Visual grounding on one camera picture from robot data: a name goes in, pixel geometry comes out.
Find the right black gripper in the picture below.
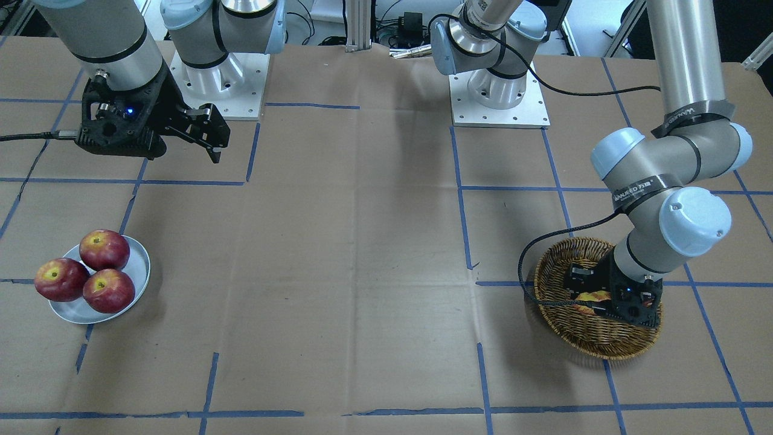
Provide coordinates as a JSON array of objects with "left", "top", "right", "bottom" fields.
[{"left": 158, "top": 103, "right": 230, "bottom": 164}]

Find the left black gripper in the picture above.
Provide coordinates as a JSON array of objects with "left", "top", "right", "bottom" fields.
[{"left": 563, "top": 254, "right": 618, "bottom": 309}]

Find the yellow-red apple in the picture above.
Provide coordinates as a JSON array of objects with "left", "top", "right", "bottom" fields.
[{"left": 574, "top": 290, "right": 611, "bottom": 315}]

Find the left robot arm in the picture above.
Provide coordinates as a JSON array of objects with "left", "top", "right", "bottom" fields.
[{"left": 429, "top": 1, "right": 753, "bottom": 315}]

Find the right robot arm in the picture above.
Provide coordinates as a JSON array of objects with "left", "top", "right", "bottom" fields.
[{"left": 35, "top": 1, "right": 285, "bottom": 163}]

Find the woven wicker basket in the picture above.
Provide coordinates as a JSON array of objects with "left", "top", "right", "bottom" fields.
[{"left": 533, "top": 237, "right": 663, "bottom": 361}]

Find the red apple on plate back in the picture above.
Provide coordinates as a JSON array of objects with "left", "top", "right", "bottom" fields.
[{"left": 79, "top": 229, "right": 130, "bottom": 271}]

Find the red apple on plate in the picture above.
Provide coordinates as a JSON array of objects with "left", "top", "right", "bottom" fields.
[
  {"left": 33, "top": 258, "right": 91, "bottom": 302},
  {"left": 79, "top": 229, "right": 130, "bottom": 271},
  {"left": 83, "top": 269, "right": 135, "bottom": 314}
]

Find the red apple on plate front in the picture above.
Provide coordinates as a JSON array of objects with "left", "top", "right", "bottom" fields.
[{"left": 83, "top": 269, "right": 135, "bottom": 314}]

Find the black power adapter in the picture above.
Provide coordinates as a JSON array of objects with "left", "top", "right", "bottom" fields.
[{"left": 397, "top": 11, "right": 425, "bottom": 48}]

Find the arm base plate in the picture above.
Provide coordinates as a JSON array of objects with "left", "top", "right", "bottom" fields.
[
  {"left": 448, "top": 59, "right": 550, "bottom": 129},
  {"left": 170, "top": 53, "right": 271, "bottom": 121}
]

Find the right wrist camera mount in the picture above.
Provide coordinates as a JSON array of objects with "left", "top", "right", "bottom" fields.
[{"left": 74, "top": 62, "right": 182, "bottom": 160}]

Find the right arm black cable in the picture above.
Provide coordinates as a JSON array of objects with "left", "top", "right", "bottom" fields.
[{"left": 0, "top": 129, "right": 82, "bottom": 143}]

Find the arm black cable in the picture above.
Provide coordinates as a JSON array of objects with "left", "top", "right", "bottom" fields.
[
  {"left": 0, "top": 129, "right": 82, "bottom": 143},
  {"left": 429, "top": 13, "right": 662, "bottom": 306}
]

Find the aluminium frame post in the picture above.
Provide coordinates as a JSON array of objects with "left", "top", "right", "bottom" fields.
[{"left": 342, "top": 1, "right": 374, "bottom": 53}]

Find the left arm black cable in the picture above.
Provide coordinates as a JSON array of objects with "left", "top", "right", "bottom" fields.
[{"left": 429, "top": 13, "right": 662, "bottom": 306}]

